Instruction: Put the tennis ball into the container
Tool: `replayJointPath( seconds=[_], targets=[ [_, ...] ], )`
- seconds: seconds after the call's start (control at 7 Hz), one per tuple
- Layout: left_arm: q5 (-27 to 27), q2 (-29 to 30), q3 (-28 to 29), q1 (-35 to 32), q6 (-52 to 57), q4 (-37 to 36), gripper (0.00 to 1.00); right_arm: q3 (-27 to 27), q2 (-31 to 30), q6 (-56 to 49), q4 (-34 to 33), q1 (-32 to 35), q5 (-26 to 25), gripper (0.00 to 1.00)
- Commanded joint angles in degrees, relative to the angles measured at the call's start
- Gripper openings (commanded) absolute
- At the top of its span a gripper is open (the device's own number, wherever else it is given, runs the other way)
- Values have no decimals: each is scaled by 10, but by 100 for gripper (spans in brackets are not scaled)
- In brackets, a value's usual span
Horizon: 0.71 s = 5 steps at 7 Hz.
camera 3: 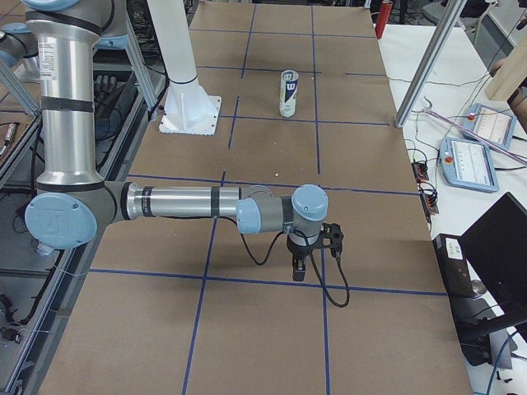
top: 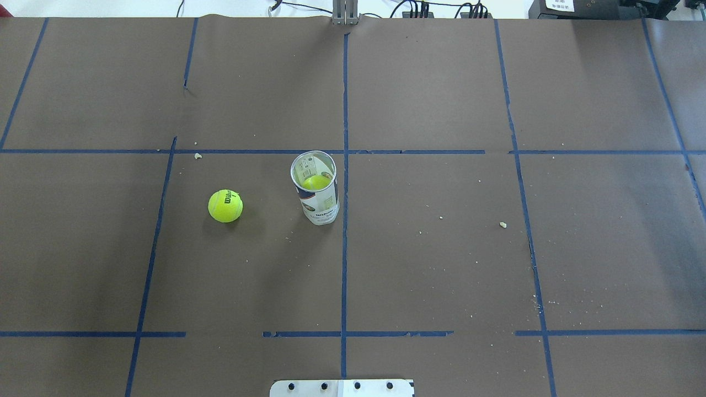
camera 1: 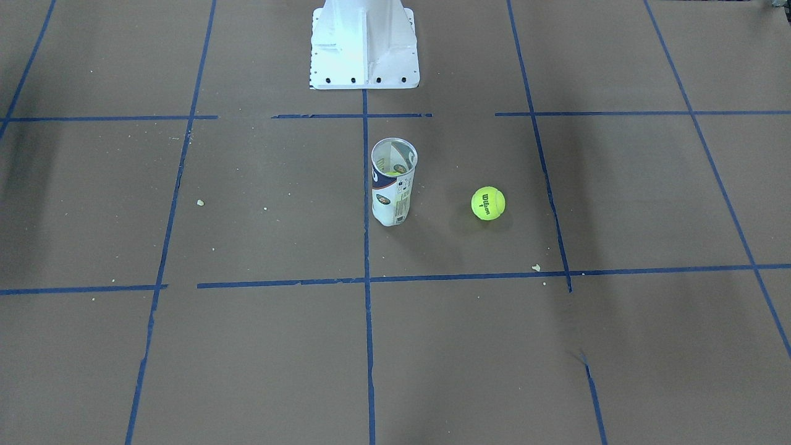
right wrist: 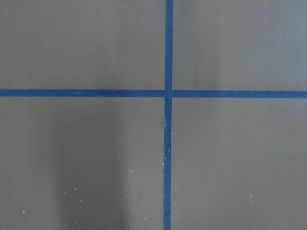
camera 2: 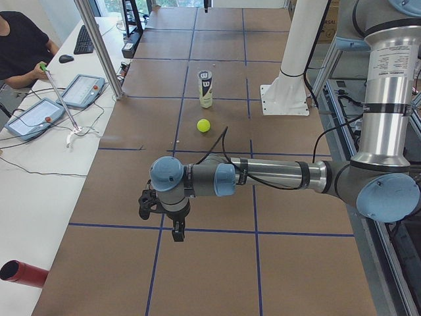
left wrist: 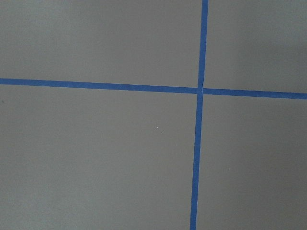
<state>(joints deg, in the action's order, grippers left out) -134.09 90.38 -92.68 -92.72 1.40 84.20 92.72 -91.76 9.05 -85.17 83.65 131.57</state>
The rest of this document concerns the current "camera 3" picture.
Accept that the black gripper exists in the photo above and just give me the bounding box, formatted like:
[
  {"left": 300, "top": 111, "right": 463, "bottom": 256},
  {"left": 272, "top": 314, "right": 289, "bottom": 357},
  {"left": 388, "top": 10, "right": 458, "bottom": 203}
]
[{"left": 287, "top": 235, "right": 320, "bottom": 281}]

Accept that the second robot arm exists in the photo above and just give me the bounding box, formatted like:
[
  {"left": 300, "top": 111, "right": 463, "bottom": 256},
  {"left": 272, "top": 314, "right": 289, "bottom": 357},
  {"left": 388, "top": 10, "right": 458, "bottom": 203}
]
[{"left": 1, "top": 22, "right": 40, "bottom": 82}]

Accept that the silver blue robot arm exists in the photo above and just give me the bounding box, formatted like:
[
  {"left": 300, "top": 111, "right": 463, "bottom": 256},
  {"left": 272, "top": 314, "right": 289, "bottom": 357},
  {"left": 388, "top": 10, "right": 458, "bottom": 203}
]
[{"left": 25, "top": 1, "right": 330, "bottom": 281}]

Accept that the clear tennis ball can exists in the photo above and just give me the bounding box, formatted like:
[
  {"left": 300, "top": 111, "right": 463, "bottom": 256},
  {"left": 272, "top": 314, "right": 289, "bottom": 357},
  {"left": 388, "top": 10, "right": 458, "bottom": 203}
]
[{"left": 279, "top": 70, "right": 299, "bottom": 118}]

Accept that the orange black connector strip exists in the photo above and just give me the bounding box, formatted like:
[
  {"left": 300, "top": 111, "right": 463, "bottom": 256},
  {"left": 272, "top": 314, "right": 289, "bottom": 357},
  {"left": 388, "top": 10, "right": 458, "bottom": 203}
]
[{"left": 411, "top": 160, "right": 439, "bottom": 220}]

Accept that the near teach pendant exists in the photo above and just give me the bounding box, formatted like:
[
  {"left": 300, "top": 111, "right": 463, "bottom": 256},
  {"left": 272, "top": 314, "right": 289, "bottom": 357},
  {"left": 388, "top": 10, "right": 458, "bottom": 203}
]
[{"left": 440, "top": 137, "right": 499, "bottom": 193}]

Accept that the teach pendant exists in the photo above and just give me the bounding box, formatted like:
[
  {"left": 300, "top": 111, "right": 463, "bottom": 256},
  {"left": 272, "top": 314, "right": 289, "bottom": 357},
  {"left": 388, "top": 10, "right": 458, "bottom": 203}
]
[
  {"left": 464, "top": 103, "right": 517, "bottom": 150},
  {"left": 440, "top": 137, "right": 499, "bottom": 193}
]

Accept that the black monitor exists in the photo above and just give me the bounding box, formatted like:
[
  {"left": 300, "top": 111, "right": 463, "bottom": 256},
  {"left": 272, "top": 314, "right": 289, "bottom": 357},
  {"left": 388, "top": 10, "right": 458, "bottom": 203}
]
[{"left": 460, "top": 192, "right": 526, "bottom": 312}]

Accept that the pink rod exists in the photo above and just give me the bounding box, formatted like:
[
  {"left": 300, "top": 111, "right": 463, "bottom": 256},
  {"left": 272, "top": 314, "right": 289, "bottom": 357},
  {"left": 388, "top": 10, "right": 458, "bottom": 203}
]
[{"left": 422, "top": 104, "right": 526, "bottom": 166}]

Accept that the far teach pendant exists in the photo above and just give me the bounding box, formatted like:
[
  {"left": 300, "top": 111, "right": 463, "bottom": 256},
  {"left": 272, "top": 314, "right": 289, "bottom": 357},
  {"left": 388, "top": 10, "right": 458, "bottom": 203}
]
[{"left": 464, "top": 103, "right": 517, "bottom": 150}]

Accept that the red cylinder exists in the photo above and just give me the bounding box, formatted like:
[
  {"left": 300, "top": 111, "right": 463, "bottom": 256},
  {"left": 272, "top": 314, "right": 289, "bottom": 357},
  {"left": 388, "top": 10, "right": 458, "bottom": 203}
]
[{"left": 375, "top": 0, "right": 393, "bottom": 40}]

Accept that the wooden beam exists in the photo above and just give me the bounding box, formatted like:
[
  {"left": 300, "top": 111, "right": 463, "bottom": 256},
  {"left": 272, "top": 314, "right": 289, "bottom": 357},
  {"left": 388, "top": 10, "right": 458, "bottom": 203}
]
[{"left": 484, "top": 0, "right": 527, "bottom": 102}]

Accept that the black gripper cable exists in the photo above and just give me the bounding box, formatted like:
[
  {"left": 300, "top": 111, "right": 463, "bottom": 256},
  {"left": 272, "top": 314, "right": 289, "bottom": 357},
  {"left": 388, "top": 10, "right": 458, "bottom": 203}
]
[{"left": 237, "top": 217, "right": 352, "bottom": 308}]

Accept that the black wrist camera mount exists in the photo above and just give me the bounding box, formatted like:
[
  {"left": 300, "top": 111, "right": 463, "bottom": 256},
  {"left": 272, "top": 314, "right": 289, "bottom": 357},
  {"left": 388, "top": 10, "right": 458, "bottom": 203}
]
[{"left": 316, "top": 223, "right": 344, "bottom": 259}]

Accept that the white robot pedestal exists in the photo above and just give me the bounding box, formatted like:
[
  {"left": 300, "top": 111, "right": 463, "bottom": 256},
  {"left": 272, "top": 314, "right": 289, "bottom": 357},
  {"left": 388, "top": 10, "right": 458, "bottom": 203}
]
[{"left": 147, "top": 0, "right": 222, "bottom": 136}]

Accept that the aluminium frame rail left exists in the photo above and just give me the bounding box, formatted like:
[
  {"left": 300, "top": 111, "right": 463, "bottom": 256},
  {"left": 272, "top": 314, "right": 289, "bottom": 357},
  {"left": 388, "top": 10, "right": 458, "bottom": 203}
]
[{"left": 126, "top": 33, "right": 157, "bottom": 122}]

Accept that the aluminium frame post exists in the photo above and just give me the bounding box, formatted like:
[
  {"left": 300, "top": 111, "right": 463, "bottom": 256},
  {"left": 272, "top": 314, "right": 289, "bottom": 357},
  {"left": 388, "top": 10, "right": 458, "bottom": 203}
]
[{"left": 394, "top": 0, "right": 466, "bottom": 128}]

